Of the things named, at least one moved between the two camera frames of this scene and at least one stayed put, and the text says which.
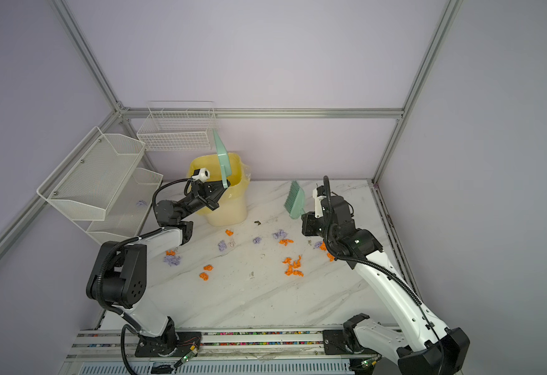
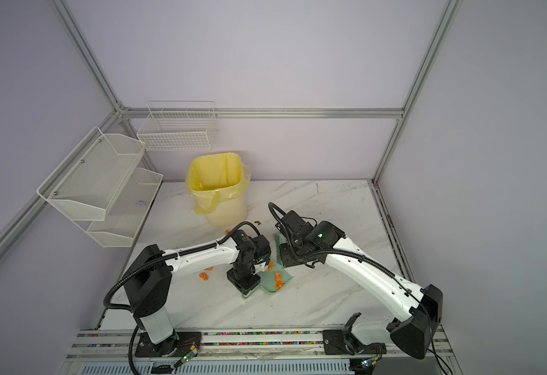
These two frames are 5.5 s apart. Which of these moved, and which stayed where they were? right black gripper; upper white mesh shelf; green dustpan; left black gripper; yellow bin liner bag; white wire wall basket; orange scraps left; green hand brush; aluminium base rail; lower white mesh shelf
Moved: green dustpan; green hand brush; left black gripper; right black gripper
Stayed: yellow bin liner bag; upper white mesh shelf; orange scraps left; white wire wall basket; aluminium base rail; lower white mesh shelf
